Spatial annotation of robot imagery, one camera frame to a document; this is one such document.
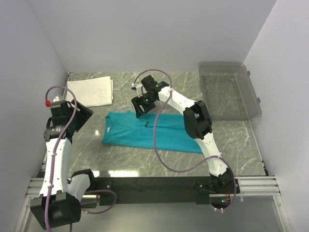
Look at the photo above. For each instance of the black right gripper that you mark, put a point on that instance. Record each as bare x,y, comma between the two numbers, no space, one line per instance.
141,106

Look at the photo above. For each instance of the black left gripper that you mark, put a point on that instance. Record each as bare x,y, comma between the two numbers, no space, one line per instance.
80,112

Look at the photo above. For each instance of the teal t shirt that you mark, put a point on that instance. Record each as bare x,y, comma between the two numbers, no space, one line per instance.
124,129

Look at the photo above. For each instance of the clear plastic bin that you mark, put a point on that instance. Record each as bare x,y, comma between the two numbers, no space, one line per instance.
228,91

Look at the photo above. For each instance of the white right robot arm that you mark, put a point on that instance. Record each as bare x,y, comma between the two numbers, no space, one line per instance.
197,124

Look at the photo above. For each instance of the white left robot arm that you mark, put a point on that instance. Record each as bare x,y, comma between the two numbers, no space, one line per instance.
59,201

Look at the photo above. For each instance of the folded white t shirt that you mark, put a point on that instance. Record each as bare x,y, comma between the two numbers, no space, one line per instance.
93,92

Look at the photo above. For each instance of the black base crossbar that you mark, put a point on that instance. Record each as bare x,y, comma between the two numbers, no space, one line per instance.
201,196

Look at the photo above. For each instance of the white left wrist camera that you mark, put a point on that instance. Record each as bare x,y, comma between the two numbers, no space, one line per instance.
57,98

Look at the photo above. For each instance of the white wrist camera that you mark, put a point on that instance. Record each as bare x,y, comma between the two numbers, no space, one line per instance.
57,98
138,88

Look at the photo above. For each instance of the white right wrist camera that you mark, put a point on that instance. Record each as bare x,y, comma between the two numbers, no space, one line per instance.
138,88

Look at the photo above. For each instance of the aluminium frame rail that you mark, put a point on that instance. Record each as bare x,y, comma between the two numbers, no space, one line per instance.
246,185

